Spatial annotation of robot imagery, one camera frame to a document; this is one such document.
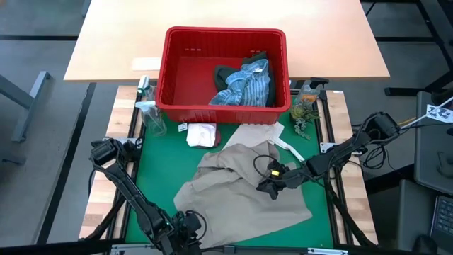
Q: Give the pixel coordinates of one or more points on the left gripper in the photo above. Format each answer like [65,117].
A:
[184,233]

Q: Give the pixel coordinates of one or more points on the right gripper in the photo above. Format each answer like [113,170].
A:
[286,178]

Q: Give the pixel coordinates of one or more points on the khaki trousers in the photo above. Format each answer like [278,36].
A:
[226,198]

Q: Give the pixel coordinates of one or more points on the maroon garment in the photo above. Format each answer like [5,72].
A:
[218,139]

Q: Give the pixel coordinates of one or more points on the white garment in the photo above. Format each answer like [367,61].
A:
[201,134]

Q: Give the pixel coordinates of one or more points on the blue striped shirt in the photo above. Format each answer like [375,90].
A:
[247,86]

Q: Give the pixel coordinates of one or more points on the white paper garment tag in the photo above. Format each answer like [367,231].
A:
[183,127]

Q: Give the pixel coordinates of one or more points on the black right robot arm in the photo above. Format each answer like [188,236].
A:
[339,154]

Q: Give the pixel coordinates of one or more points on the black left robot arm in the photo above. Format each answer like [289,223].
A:
[124,187]

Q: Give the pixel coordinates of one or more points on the red plastic laundry bin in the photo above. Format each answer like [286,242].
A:
[191,81]

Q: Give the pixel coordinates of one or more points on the cream canvas tote bag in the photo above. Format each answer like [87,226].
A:
[251,134]

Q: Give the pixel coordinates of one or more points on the small potted succulent plant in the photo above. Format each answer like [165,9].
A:
[302,111]

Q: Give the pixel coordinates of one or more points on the amber spray bottle black trigger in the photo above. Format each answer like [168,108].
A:
[308,93]

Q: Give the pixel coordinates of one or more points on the clear plastic spray bottle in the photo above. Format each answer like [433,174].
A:
[154,118]

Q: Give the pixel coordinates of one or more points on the dark green garment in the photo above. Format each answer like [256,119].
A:
[221,74]

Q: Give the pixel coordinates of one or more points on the dark grey desk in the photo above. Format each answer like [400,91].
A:
[428,159]

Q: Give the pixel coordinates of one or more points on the black table base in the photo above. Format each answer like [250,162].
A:
[407,91]

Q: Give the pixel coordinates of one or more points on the black computer mouse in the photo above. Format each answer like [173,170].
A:
[424,244]

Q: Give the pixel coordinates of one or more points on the black keyboard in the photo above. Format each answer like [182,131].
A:
[444,219]

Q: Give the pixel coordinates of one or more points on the white printed flag tag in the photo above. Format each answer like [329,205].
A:
[439,113]

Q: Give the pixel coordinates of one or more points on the white paper sheet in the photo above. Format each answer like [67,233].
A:
[147,63]

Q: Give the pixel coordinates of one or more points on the grey metal table leg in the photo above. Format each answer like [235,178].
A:
[32,95]

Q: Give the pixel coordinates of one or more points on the light wooden table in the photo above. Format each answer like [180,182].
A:
[124,35]

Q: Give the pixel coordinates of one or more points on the silver camera mount bar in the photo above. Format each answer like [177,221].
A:
[131,249]

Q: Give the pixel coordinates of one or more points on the black aluminium table frame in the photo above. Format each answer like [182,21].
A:
[124,219]

